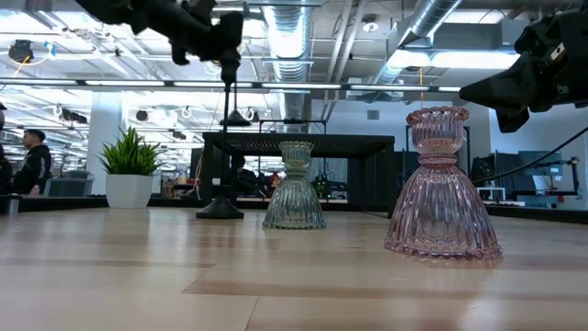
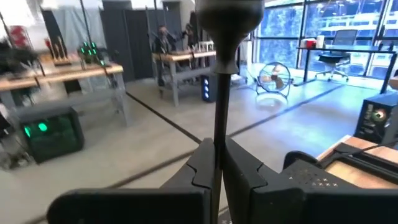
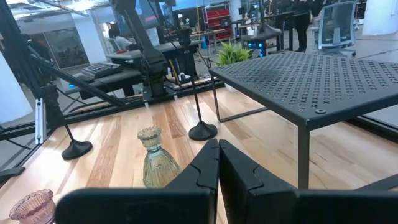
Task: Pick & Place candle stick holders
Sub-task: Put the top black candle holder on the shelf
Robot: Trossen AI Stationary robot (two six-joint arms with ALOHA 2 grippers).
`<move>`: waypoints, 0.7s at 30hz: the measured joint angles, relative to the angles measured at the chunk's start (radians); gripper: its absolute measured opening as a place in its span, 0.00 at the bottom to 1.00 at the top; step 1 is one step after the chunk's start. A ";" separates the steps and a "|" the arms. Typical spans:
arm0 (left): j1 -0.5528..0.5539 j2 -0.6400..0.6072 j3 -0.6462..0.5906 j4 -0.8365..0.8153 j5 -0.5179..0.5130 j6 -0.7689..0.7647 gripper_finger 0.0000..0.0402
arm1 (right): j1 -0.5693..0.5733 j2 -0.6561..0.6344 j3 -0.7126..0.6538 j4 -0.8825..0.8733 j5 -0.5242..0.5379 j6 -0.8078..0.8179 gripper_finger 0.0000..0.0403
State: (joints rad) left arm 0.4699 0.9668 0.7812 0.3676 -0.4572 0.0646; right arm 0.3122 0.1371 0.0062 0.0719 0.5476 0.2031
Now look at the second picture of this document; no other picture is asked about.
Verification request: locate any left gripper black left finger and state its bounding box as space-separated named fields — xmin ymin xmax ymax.
xmin=160 ymin=138 xmax=223 ymax=224

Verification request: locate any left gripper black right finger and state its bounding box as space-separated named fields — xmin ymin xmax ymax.
xmin=222 ymin=137 xmax=341 ymax=224

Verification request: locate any black metal candlestick holder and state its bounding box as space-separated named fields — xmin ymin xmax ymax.
xmin=195 ymin=0 xmax=266 ymax=170

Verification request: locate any computer tower with blue lights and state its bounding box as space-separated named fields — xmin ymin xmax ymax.
xmin=201 ymin=73 xmax=218 ymax=103

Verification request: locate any round metal floor fan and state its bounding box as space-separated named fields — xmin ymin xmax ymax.
xmin=255 ymin=61 xmax=294 ymax=104

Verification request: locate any wooden workbench with grey legs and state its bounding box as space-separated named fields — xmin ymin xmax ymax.
xmin=151 ymin=49 xmax=218 ymax=107
xmin=0 ymin=61 xmax=131 ymax=128

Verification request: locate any wooden table right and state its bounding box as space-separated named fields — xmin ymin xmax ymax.
xmin=317 ymin=141 xmax=398 ymax=185

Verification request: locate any person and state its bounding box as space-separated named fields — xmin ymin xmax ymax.
xmin=181 ymin=22 xmax=197 ymax=50
xmin=153 ymin=24 xmax=177 ymax=54

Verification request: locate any computer tower with rainbow fan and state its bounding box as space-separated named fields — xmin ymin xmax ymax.
xmin=353 ymin=91 xmax=398 ymax=146

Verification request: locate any black office chair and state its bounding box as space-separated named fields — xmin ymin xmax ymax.
xmin=313 ymin=29 xmax=359 ymax=83

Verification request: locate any computer tower with green lights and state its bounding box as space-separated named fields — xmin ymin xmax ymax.
xmin=17 ymin=106 xmax=86 ymax=165

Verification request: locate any black office desk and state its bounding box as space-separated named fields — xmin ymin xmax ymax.
xmin=294 ymin=45 xmax=398 ymax=95

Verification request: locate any wooden stand with sticks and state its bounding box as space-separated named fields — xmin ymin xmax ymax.
xmin=44 ymin=35 xmax=73 ymax=67

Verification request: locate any black arched bracket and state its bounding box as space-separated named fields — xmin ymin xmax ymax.
xmin=282 ymin=150 xmax=323 ymax=170

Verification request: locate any long black right arm cable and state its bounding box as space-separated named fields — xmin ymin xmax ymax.
xmin=320 ymin=140 xmax=398 ymax=162

